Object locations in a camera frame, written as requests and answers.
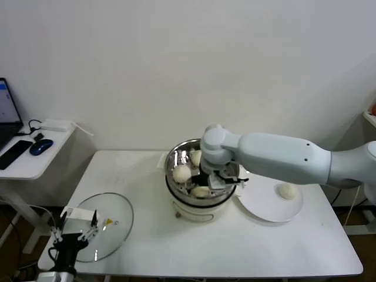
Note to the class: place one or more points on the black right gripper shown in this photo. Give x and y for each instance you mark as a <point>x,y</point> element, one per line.
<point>201,179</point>

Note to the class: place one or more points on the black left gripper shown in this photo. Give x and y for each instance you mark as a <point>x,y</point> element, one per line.
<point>69,246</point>

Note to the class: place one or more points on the white steamed baozi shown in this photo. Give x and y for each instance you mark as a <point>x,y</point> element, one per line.
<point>288,191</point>
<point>182,174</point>
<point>195,157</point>
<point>199,192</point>

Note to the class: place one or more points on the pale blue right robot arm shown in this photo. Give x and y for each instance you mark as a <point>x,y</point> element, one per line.
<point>279,155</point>

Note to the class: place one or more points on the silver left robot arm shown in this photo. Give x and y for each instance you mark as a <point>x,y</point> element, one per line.
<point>55,276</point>

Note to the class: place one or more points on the stainless steel steamer basket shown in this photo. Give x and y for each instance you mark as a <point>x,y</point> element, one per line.
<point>171,158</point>

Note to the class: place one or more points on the white electric cooker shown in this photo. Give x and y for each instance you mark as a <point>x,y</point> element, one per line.
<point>199,213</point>

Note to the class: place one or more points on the glass pot lid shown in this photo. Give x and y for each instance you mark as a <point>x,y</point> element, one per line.
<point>117,205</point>

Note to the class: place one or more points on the white round plate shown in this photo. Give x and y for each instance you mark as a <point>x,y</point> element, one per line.
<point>264,205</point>

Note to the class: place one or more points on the blue computer mouse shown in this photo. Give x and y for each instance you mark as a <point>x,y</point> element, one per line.
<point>41,147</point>

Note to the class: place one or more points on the black smartphone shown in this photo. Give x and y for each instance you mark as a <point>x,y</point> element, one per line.
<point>14,154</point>

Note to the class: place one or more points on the small black dongle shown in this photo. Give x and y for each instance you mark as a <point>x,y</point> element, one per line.
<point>38,136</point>

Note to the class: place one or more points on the white rectangular adapter box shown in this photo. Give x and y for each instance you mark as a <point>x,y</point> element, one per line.
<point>55,124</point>

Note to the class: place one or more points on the black laptop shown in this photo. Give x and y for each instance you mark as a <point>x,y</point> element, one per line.
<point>8,102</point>

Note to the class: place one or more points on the orange object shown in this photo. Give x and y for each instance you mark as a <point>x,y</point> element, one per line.
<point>373,110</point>

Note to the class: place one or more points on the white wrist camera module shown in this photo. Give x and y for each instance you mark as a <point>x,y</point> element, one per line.
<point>217,182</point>

